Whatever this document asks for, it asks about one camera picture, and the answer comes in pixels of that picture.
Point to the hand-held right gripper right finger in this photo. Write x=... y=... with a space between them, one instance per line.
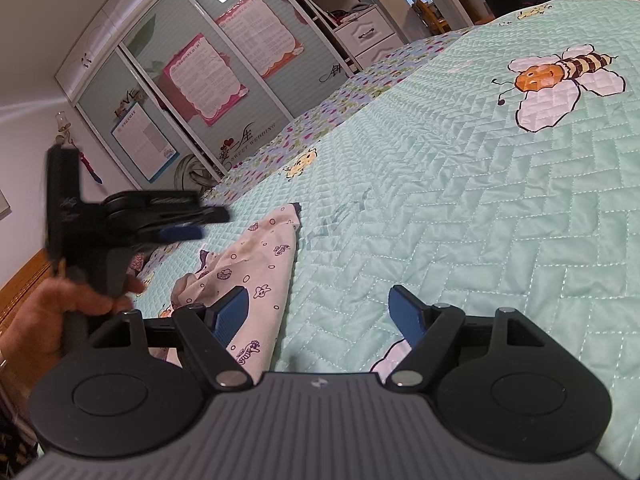
x=405 y=316

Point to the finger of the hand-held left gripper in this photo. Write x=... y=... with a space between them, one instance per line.
x=182 y=233
x=212 y=215

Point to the hanging wall ornament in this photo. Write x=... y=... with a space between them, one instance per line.
x=67 y=135

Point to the blue bordered wall poster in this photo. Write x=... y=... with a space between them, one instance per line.
x=145 y=142

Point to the cream printed pajama top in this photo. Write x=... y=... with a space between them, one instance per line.
x=260 y=270

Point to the mint quilted bee bedspread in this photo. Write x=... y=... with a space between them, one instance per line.
x=450 y=185

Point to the orange bordered wall poster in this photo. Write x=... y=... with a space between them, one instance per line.
x=260 y=32

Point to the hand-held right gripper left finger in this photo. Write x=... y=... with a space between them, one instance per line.
x=231 y=316

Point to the person's left hand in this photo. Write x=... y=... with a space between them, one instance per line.
x=35 y=320

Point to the wooden chair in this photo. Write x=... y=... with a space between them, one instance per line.
x=430 y=17

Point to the white shelf drawer cabinet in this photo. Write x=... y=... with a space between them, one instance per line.
x=365 y=32

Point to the floral bed sheet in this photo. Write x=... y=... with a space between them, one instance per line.
x=350 y=95

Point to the pink bordered wall poster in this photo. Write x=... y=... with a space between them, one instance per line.
x=205 y=77

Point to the sliding door wardrobe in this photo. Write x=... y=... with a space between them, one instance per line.
x=150 y=70

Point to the wooden headboard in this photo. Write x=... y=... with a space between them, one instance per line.
x=25 y=295

